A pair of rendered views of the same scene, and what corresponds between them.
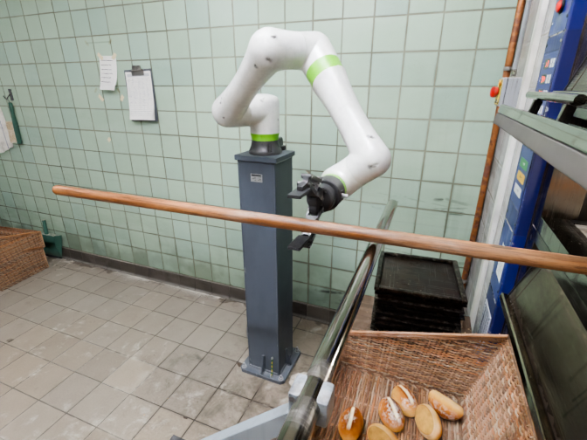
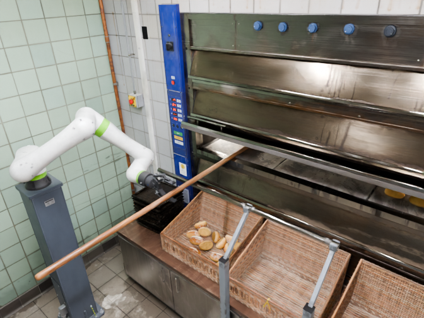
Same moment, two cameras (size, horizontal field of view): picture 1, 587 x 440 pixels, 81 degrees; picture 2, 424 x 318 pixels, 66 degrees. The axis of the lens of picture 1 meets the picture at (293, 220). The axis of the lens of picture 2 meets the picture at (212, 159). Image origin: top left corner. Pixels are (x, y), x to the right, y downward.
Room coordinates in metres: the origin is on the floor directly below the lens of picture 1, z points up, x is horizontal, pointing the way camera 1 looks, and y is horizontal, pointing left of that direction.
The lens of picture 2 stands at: (-0.01, 1.42, 2.22)
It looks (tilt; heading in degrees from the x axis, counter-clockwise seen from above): 27 degrees down; 289
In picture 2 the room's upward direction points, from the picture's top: 2 degrees counter-clockwise
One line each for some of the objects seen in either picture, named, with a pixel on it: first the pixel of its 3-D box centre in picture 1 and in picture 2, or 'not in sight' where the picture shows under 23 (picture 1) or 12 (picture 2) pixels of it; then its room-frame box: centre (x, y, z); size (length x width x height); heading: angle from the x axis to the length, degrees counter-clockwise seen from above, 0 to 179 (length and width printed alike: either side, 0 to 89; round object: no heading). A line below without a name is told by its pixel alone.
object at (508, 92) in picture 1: (508, 92); (135, 100); (1.37, -0.80, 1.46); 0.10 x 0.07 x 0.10; 158
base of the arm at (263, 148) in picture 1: (271, 144); (33, 176); (1.61, 0.10, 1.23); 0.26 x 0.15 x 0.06; 157
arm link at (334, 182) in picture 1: (328, 193); (147, 179); (0.94, -0.10, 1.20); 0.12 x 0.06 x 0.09; 68
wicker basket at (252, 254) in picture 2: not in sight; (286, 274); (0.05, -0.03, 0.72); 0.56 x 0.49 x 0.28; 159
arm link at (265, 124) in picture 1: (261, 117); (31, 163); (1.55, 0.14, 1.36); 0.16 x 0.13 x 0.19; 123
